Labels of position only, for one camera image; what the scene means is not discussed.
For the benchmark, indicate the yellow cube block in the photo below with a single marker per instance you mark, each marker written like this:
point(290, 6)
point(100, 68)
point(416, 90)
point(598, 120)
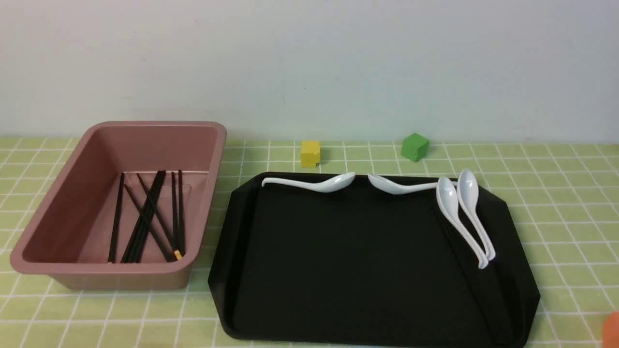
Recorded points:
point(310, 154)

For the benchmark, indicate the white spoon far left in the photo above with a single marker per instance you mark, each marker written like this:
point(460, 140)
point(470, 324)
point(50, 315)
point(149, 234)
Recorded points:
point(333, 184)

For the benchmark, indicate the white spoon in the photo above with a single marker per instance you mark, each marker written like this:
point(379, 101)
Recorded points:
point(333, 184)
point(391, 187)
point(446, 197)
point(467, 194)

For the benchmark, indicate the white spoon middle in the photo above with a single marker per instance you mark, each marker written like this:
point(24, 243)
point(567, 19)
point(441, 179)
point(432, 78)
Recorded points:
point(391, 187)

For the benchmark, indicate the black plastic tray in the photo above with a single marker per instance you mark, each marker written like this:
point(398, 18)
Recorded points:
point(361, 266)

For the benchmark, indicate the green cube block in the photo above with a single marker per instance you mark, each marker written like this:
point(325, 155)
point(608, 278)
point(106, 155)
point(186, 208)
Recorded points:
point(414, 147)

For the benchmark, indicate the black chopstick upright inner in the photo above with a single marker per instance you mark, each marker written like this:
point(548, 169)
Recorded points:
point(174, 210)

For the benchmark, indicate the white spoon right inner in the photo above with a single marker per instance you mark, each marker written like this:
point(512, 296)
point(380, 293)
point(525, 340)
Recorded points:
point(446, 197)

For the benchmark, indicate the black chopstick rightmost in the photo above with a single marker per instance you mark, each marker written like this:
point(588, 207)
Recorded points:
point(180, 214)

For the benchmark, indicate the black chopstick gold tip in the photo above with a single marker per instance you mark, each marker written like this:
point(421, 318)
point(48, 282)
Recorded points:
point(150, 194)

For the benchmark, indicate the white spoon right outer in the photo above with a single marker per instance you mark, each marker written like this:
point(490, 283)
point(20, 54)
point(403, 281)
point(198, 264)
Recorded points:
point(467, 194)

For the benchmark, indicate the black chopstick crossing long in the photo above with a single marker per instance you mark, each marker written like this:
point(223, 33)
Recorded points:
point(168, 256)

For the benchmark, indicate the pink plastic bin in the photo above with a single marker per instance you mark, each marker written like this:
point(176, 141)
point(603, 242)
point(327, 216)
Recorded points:
point(68, 236)

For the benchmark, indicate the black chopstick leftmost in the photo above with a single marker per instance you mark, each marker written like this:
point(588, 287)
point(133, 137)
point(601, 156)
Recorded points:
point(112, 254)

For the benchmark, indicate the green checked tablecloth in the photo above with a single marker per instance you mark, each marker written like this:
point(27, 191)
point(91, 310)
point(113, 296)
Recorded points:
point(563, 199)

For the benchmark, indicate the orange object at corner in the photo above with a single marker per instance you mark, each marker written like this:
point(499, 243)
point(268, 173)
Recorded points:
point(610, 331)

